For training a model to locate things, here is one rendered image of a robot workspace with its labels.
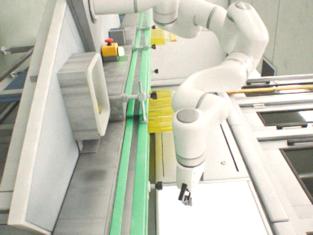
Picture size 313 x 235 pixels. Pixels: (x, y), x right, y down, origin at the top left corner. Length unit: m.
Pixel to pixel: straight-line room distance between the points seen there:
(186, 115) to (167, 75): 6.82
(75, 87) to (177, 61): 6.57
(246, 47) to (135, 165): 0.47
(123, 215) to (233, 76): 0.45
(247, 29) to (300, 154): 0.67
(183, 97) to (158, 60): 6.61
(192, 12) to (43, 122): 0.61
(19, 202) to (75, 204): 0.18
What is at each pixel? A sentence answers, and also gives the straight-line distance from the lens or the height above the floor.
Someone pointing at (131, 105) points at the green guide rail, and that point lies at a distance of 1.15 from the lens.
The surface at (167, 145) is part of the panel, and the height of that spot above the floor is 1.03.
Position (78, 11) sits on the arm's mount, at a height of 0.78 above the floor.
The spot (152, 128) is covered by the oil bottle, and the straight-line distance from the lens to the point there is 1.11.
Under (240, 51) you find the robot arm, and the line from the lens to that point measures 0.84.
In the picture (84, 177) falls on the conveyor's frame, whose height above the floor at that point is 0.79.
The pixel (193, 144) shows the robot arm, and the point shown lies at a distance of 0.64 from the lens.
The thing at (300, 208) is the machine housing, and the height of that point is 1.46.
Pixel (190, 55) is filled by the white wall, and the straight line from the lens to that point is 7.30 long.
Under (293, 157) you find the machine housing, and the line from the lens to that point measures 1.28.
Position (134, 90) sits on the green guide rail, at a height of 0.92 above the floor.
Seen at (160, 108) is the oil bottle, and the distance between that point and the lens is 1.17.
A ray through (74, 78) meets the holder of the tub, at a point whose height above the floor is 0.79.
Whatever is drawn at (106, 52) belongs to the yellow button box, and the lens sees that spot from 1.38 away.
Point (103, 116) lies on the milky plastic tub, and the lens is 0.97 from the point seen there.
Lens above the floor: 1.03
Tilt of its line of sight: 2 degrees down
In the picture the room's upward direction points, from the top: 86 degrees clockwise
